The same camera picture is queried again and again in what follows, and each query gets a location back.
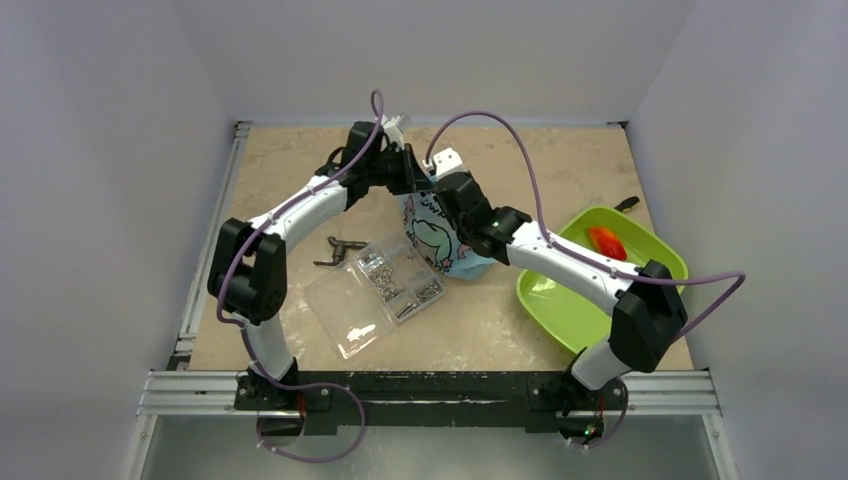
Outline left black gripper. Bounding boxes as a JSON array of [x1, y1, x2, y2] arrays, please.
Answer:
[[365, 143, 434, 196]]

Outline light blue plastic bag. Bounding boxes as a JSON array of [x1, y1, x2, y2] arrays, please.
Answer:
[[394, 191, 495, 281]]

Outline red orange fake fruit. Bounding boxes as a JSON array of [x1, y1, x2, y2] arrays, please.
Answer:
[[587, 226, 628, 261]]

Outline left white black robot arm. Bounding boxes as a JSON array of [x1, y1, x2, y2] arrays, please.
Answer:
[[207, 115, 431, 409]]

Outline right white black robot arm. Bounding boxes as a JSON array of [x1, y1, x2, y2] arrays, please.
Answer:
[[434, 171, 688, 407]]

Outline black metal clamp tool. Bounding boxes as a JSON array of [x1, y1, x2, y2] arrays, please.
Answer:
[[313, 236, 369, 267]]

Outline clear plastic screw box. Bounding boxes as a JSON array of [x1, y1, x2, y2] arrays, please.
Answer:
[[305, 233, 445, 360]]

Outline black yellow screwdriver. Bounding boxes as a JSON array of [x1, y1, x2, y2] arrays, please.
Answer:
[[614, 196, 641, 213]]

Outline lime green plastic tray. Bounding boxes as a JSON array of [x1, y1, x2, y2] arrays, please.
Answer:
[[516, 206, 689, 354]]

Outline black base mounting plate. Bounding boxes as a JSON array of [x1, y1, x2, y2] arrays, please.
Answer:
[[234, 371, 626, 440]]

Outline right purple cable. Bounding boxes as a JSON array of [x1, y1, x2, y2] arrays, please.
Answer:
[[423, 110, 748, 452]]

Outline purple cable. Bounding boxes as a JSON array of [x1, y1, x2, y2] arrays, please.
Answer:
[[423, 110, 748, 452], [215, 89, 387, 465]]

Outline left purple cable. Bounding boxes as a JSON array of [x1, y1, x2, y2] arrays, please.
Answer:
[[215, 89, 387, 465]]

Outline aluminium front rail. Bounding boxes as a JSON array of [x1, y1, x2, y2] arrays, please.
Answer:
[[136, 371, 721, 416]]

